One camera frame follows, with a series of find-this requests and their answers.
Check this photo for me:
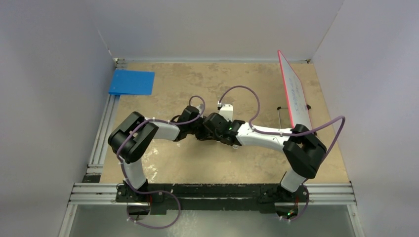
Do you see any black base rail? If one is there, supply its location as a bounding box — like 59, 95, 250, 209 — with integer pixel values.
115, 183, 308, 216

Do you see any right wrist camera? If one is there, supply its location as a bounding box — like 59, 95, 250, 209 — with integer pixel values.
217, 102, 234, 121

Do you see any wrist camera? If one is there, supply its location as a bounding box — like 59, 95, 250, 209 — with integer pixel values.
217, 102, 234, 121
196, 104, 206, 117

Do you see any red framed whiteboard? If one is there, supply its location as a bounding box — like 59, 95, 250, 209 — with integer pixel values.
277, 50, 312, 130

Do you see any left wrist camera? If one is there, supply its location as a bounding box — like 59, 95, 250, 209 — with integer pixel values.
196, 104, 206, 117

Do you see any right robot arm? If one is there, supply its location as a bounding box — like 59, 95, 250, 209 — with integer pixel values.
203, 113, 327, 201

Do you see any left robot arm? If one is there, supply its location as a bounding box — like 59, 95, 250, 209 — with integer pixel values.
108, 104, 204, 202

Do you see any blue plastic board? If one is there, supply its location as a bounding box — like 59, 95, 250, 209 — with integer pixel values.
108, 69, 155, 95

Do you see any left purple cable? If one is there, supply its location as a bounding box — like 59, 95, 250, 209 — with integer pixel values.
116, 95, 206, 197

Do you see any whiteboard metal stand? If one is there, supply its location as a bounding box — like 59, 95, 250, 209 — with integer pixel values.
276, 104, 312, 128

